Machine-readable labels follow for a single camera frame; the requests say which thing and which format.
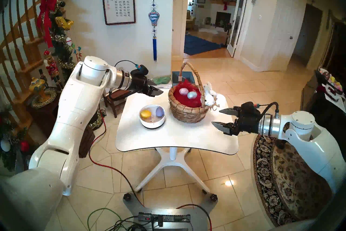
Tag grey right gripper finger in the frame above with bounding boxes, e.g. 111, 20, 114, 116
211, 121, 235, 136
219, 107, 239, 118

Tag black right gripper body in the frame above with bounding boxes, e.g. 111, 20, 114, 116
234, 102, 261, 136

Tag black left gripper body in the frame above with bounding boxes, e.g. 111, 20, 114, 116
129, 70, 153, 95

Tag grey left shoulder housing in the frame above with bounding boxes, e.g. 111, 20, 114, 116
0, 167, 65, 231

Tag green jade stone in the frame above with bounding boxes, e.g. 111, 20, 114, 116
152, 76, 171, 85

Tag burlap ribbon bow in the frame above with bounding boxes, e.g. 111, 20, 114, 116
205, 101, 221, 111

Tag large white plush bunny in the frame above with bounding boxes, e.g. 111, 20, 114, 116
204, 92, 220, 108

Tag red tulle fabric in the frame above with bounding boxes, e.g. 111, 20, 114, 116
173, 79, 202, 108

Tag small wooden stool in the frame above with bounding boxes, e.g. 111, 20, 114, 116
104, 88, 131, 118

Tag white bowl with black base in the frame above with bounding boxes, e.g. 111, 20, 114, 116
139, 104, 166, 129

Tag blue storage box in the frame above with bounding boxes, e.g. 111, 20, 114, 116
172, 71, 195, 88

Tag blue floor rug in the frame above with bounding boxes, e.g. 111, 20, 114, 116
184, 34, 225, 56

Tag vase pendant with blue tassel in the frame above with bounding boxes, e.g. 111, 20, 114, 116
148, 0, 160, 62

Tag beige armchair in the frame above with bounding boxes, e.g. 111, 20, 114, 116
186, 10, 197, 30

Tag round oriental rug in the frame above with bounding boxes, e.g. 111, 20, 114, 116
253, 122, 335, 227

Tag white fur rug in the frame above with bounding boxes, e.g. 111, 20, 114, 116
199, 27, 220, 35

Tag dark wooden side table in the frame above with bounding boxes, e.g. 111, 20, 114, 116
26, 90, 95, 158

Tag green christmas garland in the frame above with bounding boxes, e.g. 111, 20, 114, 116
0, 0, 81, 173

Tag red nutcracker figure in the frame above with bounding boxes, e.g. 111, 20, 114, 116
43, 50, 63, 91

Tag white french door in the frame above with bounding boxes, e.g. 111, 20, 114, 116
227, 0, 250, 58

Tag brass plate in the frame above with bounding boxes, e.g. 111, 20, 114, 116
30, 88, 58, 109

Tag black fireplace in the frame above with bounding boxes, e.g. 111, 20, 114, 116
215, 12, 232, 28

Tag small black nutcracker figure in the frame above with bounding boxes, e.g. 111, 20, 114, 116
38, 69, 49, 89

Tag gold ingot ornament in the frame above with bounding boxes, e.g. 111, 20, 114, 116
55, 17, 74, 30

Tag yellow ceramic vase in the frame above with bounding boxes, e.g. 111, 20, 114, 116
29, 77, 45, 102

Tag white panel door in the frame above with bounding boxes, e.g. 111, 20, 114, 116
270, 0, 304, 71

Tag black power strip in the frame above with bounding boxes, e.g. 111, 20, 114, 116
138, 213, 191, 223

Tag wooden staircase banister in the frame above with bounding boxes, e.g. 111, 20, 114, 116
0, 0, 95, 125

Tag red ribbon bow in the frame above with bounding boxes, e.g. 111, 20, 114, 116
36, 0, 58, 49

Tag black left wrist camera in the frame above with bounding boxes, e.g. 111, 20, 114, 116
134, 65, 149, 76

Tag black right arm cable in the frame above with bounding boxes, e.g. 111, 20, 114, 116
255, 102, 279, 119

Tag wicker basket with handle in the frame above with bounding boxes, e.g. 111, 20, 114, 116
168, 61, 210, 124

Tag red cable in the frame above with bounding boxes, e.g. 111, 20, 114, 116
88, 109, 212, 231

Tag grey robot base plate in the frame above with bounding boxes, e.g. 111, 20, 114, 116
123, 193, 218, 231

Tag green cable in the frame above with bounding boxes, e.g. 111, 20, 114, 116
87, 207, 127, 231

